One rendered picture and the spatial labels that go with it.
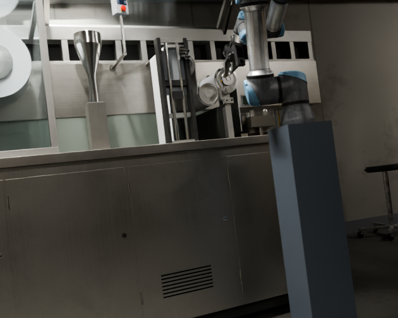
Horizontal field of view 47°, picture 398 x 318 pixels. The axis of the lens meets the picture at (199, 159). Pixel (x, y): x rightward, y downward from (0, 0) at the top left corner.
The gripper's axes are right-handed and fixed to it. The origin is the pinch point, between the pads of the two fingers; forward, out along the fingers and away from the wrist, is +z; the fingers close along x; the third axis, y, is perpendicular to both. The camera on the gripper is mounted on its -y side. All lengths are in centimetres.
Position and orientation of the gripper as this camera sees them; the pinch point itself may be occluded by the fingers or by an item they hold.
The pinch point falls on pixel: (229, 74)
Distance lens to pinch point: 254.1
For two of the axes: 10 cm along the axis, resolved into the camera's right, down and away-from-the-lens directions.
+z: -2.3, 7.0, 6.8
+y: -3.5, -7.1, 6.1
